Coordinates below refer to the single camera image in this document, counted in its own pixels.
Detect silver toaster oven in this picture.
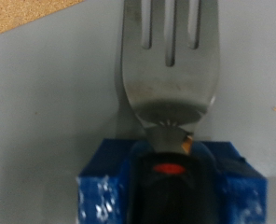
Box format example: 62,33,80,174
0,0,276,224

